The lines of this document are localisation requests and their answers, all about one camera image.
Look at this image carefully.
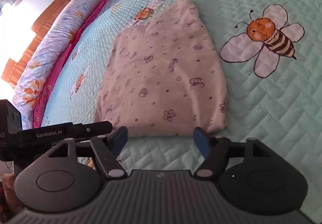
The person's left hand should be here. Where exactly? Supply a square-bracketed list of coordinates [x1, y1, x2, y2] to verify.
[0, 173, 22, 217]

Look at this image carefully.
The wooden headboard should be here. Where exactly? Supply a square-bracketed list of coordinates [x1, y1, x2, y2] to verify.
[0, 0, 81, 89]

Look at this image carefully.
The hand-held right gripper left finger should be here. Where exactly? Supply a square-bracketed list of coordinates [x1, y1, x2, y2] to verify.
[48, 126, 129, 180]

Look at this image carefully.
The pink printed pajama top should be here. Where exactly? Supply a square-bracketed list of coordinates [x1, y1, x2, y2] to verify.
[94, 0, 228, 137]

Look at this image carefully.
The rolled floral duvet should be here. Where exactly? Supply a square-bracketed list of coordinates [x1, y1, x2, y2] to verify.
[14, 0, 116, 130]

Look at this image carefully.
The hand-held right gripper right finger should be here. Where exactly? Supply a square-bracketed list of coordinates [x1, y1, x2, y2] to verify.
[193, 127, 273, 180]

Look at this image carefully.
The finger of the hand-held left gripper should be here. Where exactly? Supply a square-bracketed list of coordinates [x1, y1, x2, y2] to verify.
[72, 120, 114, 139]

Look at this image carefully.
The magenta printed cloth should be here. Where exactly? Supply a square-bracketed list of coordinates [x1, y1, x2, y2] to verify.
[33, 0, 110, 129]

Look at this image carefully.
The green quilted bee blanket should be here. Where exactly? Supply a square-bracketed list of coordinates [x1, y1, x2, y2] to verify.
[40, 0, 322, 224]

